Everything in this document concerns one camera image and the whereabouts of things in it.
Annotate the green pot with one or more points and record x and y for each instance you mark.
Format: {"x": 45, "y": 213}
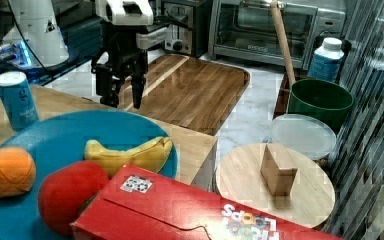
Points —
{"x": 322, "y": 100}

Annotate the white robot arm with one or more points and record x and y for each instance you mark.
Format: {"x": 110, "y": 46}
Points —
{"x": 129, "y": 13}

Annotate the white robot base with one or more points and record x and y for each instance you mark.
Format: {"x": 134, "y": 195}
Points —
{"x": 36, "y": 34}

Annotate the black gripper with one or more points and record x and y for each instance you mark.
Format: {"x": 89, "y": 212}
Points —
{"x": 124, "y": 53}

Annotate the silver toaster oven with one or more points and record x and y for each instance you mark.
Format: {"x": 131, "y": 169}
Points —
{"x": 245, "y": 29}

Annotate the plush orange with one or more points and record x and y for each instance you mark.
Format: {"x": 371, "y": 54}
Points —
{"x": 17, "y": 172}

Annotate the blue plate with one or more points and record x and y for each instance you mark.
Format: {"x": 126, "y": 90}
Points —
{"x": 57, "y": 142}

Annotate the blue salt canister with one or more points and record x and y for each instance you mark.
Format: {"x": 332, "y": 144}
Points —
{"x": 17, "y": 100}

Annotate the plush red apple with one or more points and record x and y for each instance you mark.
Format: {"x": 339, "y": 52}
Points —
{"x": 63, "y": 193}

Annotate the round wooden lid with handle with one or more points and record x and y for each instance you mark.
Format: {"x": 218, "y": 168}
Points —
{"x": 276, "y": 180}

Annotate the white blue plastic bottle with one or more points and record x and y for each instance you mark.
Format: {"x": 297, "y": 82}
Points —
{"x": 326, "y": 60}

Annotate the dark wooden cutting board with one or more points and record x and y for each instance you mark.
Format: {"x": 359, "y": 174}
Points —
{"x": 188, "y": 92}

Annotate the plush yellow banana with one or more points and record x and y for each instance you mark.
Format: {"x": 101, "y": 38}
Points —
{"x": 151, "y": 155}

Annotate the black silver toaster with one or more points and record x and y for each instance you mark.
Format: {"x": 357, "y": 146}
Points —
{"x": 188, "y": 32}

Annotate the red cereal box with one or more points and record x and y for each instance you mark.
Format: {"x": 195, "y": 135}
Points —
{"x": 138, "y": 204}

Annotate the wooden rolling pin handle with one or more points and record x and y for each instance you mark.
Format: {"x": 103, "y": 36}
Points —
{"x": 282, "y": 39}

